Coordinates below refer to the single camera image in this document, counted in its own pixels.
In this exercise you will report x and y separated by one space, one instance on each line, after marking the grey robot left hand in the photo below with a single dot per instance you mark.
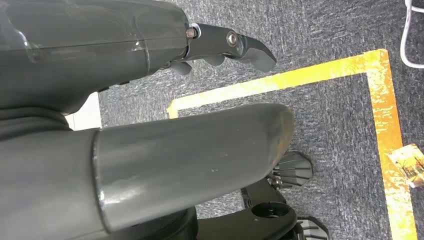
99 49

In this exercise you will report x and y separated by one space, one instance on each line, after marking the picture card on floor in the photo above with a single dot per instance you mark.
409 164

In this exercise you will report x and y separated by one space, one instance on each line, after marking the white panel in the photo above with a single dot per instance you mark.
86 114

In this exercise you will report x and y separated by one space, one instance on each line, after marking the yellow floor tape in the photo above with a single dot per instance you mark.
381 99

